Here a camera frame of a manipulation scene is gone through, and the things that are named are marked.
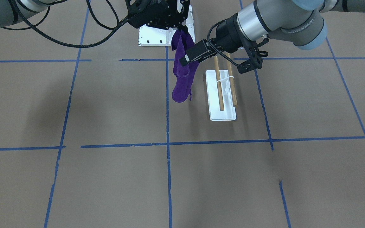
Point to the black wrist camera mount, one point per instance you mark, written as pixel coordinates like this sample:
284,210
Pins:
255,56

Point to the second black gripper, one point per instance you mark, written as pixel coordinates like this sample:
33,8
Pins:
169,19

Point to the purple towel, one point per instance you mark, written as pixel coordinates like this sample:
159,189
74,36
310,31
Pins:
180,43

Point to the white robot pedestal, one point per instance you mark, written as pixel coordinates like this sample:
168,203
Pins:
149,36

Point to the wooden rack rod front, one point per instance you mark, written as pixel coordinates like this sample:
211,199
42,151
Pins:
219,87

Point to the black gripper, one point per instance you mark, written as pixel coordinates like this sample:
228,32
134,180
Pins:
228,33

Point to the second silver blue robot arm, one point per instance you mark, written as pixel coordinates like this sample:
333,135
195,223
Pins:
29,8

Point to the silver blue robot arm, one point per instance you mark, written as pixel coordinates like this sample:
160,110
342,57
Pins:
296,21

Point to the white rack base tray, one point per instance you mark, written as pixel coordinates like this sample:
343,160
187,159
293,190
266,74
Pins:
229,114

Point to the wooden rack rod back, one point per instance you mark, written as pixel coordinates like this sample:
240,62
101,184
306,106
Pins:
232,85

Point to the wooden rack rod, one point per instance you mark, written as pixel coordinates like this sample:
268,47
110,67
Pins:
232,85
219,87

